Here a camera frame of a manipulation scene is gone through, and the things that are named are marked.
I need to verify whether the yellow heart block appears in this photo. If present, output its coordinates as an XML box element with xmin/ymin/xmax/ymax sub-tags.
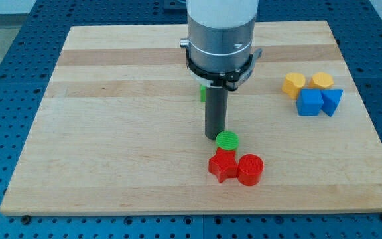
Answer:
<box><xmin>281</xmin><ymin>72</ymin><xmax>306</xmax><ymax>100</ymax></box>

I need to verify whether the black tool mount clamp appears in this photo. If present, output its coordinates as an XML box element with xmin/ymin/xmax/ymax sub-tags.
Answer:
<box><xmin>186</xmin><ymin>48</ymin><xmax>263</xmax><ymax>91</ymax></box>

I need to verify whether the yellow hexagon block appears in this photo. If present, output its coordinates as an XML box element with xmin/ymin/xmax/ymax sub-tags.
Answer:
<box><xmin>308</xmin><ymin>72</ymin><xmax>334</xmax><ymax>90</ymax></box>

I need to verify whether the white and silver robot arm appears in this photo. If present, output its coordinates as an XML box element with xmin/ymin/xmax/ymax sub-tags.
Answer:
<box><xmin>180</xmin><ymin>0</ymin><xmax>262</xmax><ymax>140</ymax></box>

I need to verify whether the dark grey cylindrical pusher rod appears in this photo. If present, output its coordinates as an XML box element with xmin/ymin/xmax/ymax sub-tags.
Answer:
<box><xmin>205</xmin><ymin>88</ymin><xmax>228</xmax><ymax>140</ymax></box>

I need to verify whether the blue triangle block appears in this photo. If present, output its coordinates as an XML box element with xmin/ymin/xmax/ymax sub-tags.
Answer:
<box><xmin>321</xmin><ymin>89</ymin><xmax>343</xmax><ymax>117</ymax></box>

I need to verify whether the green star block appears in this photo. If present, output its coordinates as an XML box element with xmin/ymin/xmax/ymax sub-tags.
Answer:
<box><xmin>200</xmin><ymin>85</ymin><xmax>206</xmax><ymax>103</ymax></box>

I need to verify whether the red cylinder block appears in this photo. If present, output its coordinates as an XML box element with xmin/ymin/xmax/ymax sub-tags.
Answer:
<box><xmin>237</xmin><ymin>154</ymin><xmax>264</xmax><ymax>186</ymax></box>

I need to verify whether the blue cube block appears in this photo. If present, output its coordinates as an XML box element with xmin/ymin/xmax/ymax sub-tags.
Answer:
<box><xmin>296</xmin><ymin>89</ymin><xmax>324</xmax><ymax>116</ymax></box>

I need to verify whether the red star block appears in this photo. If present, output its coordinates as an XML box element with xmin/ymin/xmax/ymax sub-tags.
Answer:
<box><xmin>208</xmin><ymin>147</ymin><xmax>238</xmax><ymax>183</ymax></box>

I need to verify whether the wooden board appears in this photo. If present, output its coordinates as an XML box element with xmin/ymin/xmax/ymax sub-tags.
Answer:
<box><xmin>0</xmin><ymin>21</ymin><xmax>382</xmax><ymax>216</ymax></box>

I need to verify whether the green cylinder block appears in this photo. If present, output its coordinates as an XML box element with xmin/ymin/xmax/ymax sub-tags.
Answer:
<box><xmin>215</xmin><ymin>131</ymin><xmax>239</xmax><ymax>151</ymax></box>

